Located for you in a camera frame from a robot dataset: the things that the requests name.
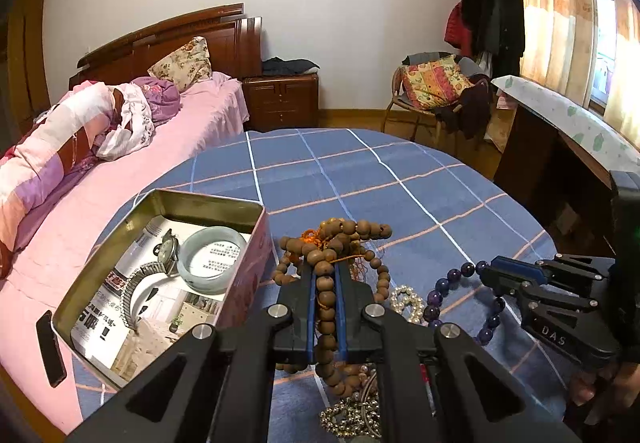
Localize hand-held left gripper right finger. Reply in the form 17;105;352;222
334;265;583;443

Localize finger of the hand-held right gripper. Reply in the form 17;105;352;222
491;255;616;297
479;272;599;320

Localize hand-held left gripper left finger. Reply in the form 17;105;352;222
65;259;317;443

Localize brown wooden bead necklace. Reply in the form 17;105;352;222
272;218;393;399

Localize white pearl bracelet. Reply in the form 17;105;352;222
390;285;426;324

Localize purple bead bracelet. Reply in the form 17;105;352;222
422;260;507;346

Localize pink metal tin box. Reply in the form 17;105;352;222
51;188;275;391

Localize person's right hand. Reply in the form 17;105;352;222
567;358;640;426

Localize dark wooden desk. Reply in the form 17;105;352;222
492;93;618;244

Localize pale jade bangle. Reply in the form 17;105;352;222
177;226;249;295

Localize white leaf print cloth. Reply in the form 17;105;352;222
491;74;640;174

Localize silver wristwatch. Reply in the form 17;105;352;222
120;229;182;330

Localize dark brown garment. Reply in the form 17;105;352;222
432;78;496;139

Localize rattan chair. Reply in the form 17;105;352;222
382;52;493;149

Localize colourful patchwork cushion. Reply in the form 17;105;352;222
401;54;473;110

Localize wooden nightstand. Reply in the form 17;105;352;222
242;73;320;133

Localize bed with pink sheet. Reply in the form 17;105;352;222
0;73;251;434

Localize window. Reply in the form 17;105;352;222
590;0;618;109

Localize hanging red jacket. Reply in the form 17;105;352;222
444;0;473;56

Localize dark folded clothes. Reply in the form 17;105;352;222
261;57;321;76

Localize hanging black coats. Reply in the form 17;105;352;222
460;0;526;79

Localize black smartphone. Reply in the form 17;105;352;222
36;310;67;388

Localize purple cloth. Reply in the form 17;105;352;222
131;76;182;124

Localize floral pillow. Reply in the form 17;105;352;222
147;36;213;93

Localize pink patchwork quilt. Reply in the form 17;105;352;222
0;80;157;274

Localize dark wooden headboard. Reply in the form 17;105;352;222
68;2;263;91

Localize wooden wardrobe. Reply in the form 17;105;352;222
0;0;51;139

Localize gold bead chain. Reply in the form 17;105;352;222
320;373;381;439

